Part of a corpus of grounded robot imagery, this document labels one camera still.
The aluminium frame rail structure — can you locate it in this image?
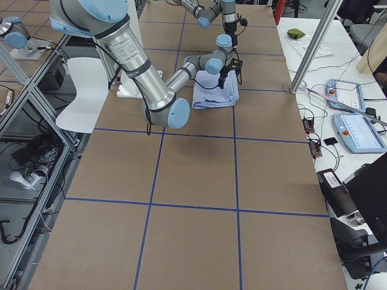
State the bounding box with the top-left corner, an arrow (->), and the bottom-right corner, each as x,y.
1,36 -> 76,289

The white power strip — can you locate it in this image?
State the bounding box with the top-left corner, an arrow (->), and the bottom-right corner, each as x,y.
10,169 -> 49,190

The black office chair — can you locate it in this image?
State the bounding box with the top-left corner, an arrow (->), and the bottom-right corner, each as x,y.
337,1 -> 386,55

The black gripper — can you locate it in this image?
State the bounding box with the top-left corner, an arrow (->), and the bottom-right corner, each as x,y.
219,58 -> 243,89
223,17 -> 247,47

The blue teach pendant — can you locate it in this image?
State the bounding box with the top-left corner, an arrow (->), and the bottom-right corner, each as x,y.
332,113 -> 386,154
326,79 -> 366,112

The aluminium frame post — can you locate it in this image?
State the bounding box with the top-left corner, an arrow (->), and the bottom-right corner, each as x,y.
289,0 -> 343,94

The upper blue teach pendant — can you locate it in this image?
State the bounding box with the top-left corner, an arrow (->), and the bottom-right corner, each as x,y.
326,79 -> 366,112

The black printer device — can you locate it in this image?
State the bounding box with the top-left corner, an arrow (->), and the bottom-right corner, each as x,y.
317,155 -> 386,279

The blue striped dress shirt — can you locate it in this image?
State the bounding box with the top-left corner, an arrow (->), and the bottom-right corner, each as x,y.
192,71 -> 239,109

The lower blue teach pendant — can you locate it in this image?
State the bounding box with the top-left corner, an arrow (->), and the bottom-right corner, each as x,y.
332,113 -> 386,154

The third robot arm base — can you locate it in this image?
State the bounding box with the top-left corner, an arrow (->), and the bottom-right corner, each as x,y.
1,16 -> 50,60

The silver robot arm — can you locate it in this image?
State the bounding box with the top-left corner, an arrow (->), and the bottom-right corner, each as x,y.
173,0 -> 248,50
50,0 -> 247,129

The clear plastic bag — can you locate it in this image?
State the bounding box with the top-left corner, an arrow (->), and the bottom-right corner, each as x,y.
287,33 -> 334,57

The green fabric pouch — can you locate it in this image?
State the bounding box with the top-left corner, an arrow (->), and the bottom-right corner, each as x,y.
287,28 -> 305,39

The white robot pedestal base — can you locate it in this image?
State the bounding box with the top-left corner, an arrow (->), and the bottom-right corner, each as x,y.
115,0 -> 164,100

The wooden board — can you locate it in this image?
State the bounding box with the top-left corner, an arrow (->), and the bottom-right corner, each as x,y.
356,24 -> 387,74

